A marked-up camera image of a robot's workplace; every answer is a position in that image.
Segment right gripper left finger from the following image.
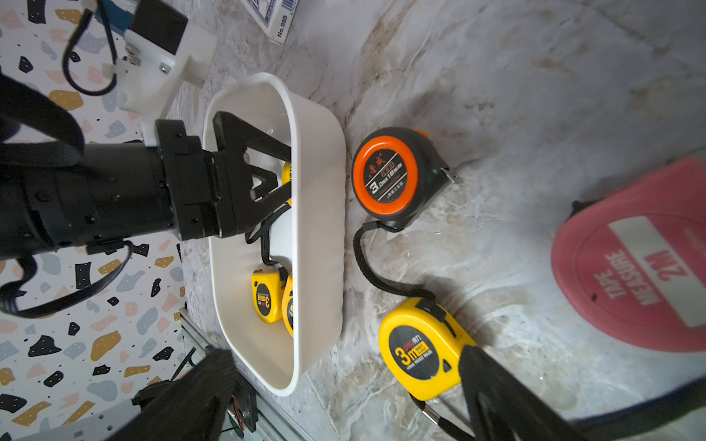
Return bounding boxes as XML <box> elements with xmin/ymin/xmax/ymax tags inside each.
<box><xmin>108</xmin><ymin>349</ymin><xmax>236</xmax><ymax>441</ymax></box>

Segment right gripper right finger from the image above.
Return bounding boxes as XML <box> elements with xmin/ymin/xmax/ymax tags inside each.
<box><xmin>459</xmin><ymin>344</ymin><xmax>706</xmax><ymax>441</ymax></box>

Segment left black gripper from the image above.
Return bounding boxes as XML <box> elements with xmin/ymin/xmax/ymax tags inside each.
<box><xmin>1</xmin><ymin>111</ymin><xmax>292</xmax><ymax>259</ymax></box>

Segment white plastic storage box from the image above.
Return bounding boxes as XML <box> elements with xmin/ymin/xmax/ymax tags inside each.
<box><xmin>207</xmin><ymin>73</ymin><xmax>347</xmax><ymax>397</ymax></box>

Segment yellow tape measure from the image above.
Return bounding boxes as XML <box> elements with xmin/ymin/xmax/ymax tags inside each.
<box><xmin>281</xmin><ymin>276</ymin><xmax>294</xmax><ymax>336</ymax></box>
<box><xmin>379</xmin><ymin>298</ymin><xmax>476</xmax><ymax>402</ymax></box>
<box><xmin>251</xmin><ymin>269</ymin><xmax>284</xmax><ymax>323</ymax></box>
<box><xmin>281</xmin><ymin>163</ymin><xmax>292</xmax><ymax>186</ymax></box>

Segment black orange tape measure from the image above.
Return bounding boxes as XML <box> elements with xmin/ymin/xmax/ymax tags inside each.
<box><xmin>351</xmin><ymin>127</ymin><xmax>458</xmax><ymax>233</ymax></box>

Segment pink tape measure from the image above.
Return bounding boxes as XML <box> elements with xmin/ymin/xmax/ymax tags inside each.
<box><xmin>551</xmin><ymin>157</ymin><xmax>705</xmax><ymax>353</ymax></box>

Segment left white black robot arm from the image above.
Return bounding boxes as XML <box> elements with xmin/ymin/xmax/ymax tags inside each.
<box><xmin>1</xmin><ymin>76</ymin><xmax>292</xmax><ymax>259</ymax></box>

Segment playing card box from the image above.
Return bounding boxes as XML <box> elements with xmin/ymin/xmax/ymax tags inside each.
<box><xmin>241</xmin><ymin>0</ymin><xmax>299</xmax><ymax>44</ymax></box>

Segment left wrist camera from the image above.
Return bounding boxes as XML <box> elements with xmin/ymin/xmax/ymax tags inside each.
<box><xmin>102</xmin><ymin>1</ymin><xmax>217</xmax><ymax>147</ymax></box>

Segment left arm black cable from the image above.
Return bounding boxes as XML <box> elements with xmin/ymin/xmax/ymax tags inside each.
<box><xmin>0</xmin><ymin>241</ymin><xmax>134</xmax><ymax>320</ymax></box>

